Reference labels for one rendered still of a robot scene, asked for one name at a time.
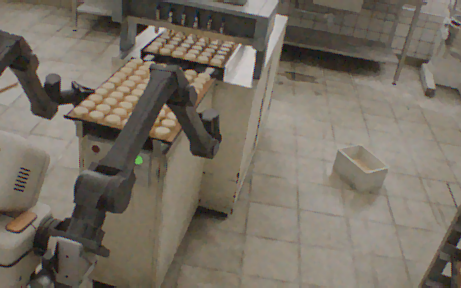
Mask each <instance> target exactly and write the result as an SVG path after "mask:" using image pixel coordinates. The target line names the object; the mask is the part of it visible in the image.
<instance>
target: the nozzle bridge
mask: <svg viewBox="0 0 461 288"><path fill-rule="evenodd" d="M157 2H158V0H113V6H112V21H116V22H120V23H121V31H120V50H123V51H127V50H128V49H129V48H131V47H132V46H133V45H134V44H136V37H137V23H139V24H144V25H147V26H152V27H161V28H164V29H169V30H173V31H177V32H186V33H189V34H194V35H198V36H202V37H207V38H215V39H219V40H224V41H227V42H232V43H236V44H240V45H245V46H249V47H252V49H254V50H256V55H255V64H254V69H253V74H252V78H253V79H256V80H260V78H261V76H262V74H263V73H264V69H265V60H266V56H267V50H268V46H269V41H270V37H271V35H272V32H273V28H274V24H275V19H276V15H277V11H278V2H279V0H248V1H247V2H246V3H245V4H244V5H243V6H240V5H235V4H231V3H226V2H217V1H213V0H160V1H159V3H158V5H157ZM171 3H173V5H172V6H171V8H173V16H172V23H169V22H168V16H167V14H168V10H169V7H170V5H171ZM184 5H186V7H185V9H184V10H186V13H185V14H186V21H185V25H180V23H181V22H180V20H181V11H182V9H183V7H184ZM156 6H160V10H161V11H160V20H155V17H156V14H155V9H156ZM198 8H199V10H198ZM197 10H198V13H199V15H198V17H199V18H198V28H194V27H193V25H194V17H195V13H196V11H197ZM211 10H213V11H212V13H211V16H212V25H211V30H210V31H207V18H208V16H209V14H210V12H211ZM225 13H226V16H225V19H226V20H225V23H226V25H225V32H224V33H220V32H219V31H220V24H221V21H222V18H223V16H224V15H225Z"/></svg>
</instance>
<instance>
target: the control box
mask: <svg viewBox="0 0 461 288"><path fill-rule="evenodd" d="M113 144H114V142H113V141H109V140H105V139H102V138H98V137H95V136H91V135H90V136H89V137H88V138H87V139H86V169H87V168H89V166H90V164H91V161H94V162H98V163H99V161H100V160H102V159H103V158H104V157H105V155H106V154H107V153H108V151H110V150H111V148H112V147H113ZM92 145H97V146H98V147H99V150H100V151H99V152H98V153H96V152H94V151H92V150H91V147H92ZM138 156H139V157H140V158H141V159H142V163H140V164H137V163H136V162H135V164H134V166H133V171H134V172H135V175H136V179H137V180H136V182H135V184H136V185H138V186H142V187H146V188H147V187H148V186H149V184H150V181H151V169H152V158H153V152H152V151H148V150H145V149H141V151H140V152H139V154H138Z"/></svg>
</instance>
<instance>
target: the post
mask: <svg viewBox="0 0 461 288"><path fill-rule="evenodd" d="M459 214H461V204H460V206H459V208H458V209H457V212H456V214H455V216H454V217H453V219H452V222H451V224H450V226H449V228H448V230H447V231H446V233H445V236H444V238H443V239H442V241H441V243H440V245H439V248H438V250H437V252H436V253H435V255H434V257H433V259H432V262H431V263H430V265H429V266H428V268H427V270H426V272H425V274H424V277H423V278H422V280H421V282H420V284H419V285H418V287H417V288H433V287H429V286H427V285H426V277H427V275H428V274H429V272H430V270H435V271H437V272H439V273H443V271H444V268H445V267H446V265H447V263H448V261H443V260H441V259H440V251H441V249H442V247H443V245H444V243H448V244H451V245H453V246H456V247H457V244H458V242H459V241H460V240H461V233H460V232H458V231H455V222H456V218H457V216H459Z"/></svg>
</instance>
